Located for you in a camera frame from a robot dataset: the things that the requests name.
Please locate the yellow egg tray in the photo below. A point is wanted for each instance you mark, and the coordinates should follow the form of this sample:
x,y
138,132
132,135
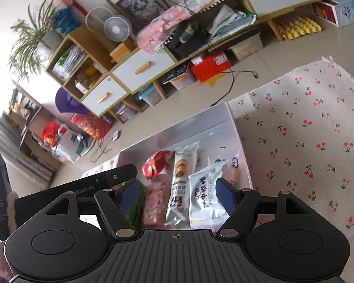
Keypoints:
x,y
298,28

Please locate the clear bin with blue lid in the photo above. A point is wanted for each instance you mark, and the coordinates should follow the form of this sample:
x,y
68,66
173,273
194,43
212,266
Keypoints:
x,y
150,95

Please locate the clear plastic storage box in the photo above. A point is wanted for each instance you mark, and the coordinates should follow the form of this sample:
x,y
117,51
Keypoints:
x,y
194,129

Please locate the white packet with black letters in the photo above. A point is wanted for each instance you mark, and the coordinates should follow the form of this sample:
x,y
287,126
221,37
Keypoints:
x,y
208,194

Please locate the long wooden cabinet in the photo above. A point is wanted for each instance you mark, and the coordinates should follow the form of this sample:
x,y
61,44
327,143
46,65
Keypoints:
x,y
78,34

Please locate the green potted plant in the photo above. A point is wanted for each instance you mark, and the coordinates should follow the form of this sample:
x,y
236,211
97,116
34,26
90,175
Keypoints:
x,y
32,38

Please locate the red monkey bag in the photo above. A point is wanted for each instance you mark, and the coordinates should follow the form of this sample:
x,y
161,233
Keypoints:
x,y
91,126

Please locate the long silver biscuit packet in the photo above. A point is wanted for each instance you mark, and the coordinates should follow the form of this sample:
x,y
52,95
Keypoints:
x,y
181,182

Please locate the small clear storage bin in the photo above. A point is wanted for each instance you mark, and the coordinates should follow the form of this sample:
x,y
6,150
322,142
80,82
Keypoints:
x,y
126,112

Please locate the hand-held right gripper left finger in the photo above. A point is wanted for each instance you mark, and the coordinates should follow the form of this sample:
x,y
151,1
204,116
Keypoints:
x,y
130,195

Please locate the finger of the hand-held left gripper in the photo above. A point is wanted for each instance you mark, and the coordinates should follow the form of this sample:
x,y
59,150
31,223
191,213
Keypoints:
x,y
120,175

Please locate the black flat device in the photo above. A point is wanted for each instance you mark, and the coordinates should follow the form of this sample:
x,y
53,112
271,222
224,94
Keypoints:
x,y
175,73

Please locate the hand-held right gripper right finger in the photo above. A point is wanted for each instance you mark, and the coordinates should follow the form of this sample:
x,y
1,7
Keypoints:
x,y
227,195

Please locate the white desk fan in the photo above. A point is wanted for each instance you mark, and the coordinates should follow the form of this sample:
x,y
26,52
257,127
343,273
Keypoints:
x,y
117,29

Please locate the stack of papers in cubby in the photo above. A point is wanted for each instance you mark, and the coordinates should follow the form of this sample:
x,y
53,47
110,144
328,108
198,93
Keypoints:
x,y
69,62

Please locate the blue and white long packet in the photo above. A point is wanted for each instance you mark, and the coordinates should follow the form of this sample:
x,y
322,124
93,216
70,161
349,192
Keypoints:
x,y
231,171

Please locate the black storage box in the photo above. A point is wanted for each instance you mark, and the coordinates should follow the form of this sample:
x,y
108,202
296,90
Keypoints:
x,y
188,42

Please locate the purple hat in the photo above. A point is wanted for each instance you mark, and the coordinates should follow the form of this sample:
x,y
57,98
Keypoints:
x,y
67,103

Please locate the clear bin with orange contents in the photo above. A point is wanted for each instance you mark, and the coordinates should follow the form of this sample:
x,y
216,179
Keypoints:
x,y
184,82

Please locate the blue plush toy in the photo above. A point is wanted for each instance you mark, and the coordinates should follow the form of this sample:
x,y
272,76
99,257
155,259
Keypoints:
x,y
64,19

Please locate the pink cherry cloth with pompoms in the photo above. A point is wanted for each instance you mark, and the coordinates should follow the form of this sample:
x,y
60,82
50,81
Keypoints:
x,y
165,20

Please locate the cherry print tablecloth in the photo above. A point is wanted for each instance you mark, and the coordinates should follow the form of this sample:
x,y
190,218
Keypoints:
x,y
298,138

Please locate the wooden side desk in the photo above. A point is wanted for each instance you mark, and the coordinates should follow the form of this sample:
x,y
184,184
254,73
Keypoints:
x,y
32,123

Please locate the red apple-print snack packet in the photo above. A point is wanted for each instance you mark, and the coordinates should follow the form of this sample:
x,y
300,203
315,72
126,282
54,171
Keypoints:
x,y
157,163

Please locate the green snack packet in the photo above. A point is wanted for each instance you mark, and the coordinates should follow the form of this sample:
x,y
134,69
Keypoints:
x,y
138,209

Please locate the white patterned box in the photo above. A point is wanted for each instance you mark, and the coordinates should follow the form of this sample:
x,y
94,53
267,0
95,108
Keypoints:
x,y
340,11

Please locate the framed cat picture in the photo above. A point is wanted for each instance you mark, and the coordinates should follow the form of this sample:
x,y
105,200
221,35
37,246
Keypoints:
x,y
141,3

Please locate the white paper bag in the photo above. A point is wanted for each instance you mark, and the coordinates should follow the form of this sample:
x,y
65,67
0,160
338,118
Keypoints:
x,y
67,147

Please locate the red cardboard box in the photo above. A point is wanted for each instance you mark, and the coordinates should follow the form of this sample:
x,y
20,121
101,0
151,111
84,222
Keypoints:
x,y
210,66

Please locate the yellow star-shaped mat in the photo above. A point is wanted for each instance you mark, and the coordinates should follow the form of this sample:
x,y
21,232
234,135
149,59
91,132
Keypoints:
x,y
213,82

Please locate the red gift bag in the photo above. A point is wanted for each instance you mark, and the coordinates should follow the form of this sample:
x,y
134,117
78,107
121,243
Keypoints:
x,y
51,134

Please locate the yellow and white small box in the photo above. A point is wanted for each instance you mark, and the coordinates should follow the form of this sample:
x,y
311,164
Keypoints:
x,y
122,51

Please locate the grey curtain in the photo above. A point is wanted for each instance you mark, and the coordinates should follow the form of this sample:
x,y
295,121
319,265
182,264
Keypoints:
x,y
5,141

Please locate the pink nougat bar packet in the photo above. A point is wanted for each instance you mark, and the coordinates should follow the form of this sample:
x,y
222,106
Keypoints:
x,y
154,203

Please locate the small cardboard box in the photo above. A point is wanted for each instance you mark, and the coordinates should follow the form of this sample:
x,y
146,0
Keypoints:
x,y
81,86

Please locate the large clear storage bin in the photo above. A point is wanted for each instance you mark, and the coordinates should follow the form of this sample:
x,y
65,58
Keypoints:
x,y
247,47

